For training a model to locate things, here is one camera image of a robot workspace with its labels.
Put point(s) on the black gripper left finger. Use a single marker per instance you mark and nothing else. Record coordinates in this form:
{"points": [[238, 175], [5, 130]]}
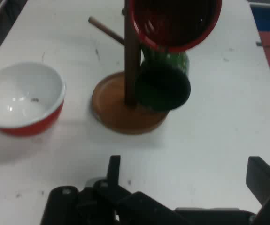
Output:
{"points": [[83, 206]]}

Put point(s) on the green enamel mug white print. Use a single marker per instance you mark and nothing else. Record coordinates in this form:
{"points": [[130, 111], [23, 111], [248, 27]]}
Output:
{"points": [[163, 89]]}

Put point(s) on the brown wooden mug tree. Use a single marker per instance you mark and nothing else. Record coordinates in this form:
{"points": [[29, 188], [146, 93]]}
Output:
{"points": [[132, 70]]}

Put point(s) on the red enamel mug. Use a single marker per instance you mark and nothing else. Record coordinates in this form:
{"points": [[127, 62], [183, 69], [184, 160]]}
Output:
{"points": [[172, 23]]}

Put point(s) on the red bowl white inside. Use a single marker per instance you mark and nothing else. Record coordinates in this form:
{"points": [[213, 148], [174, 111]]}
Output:
{"points": [[19, 93]]}

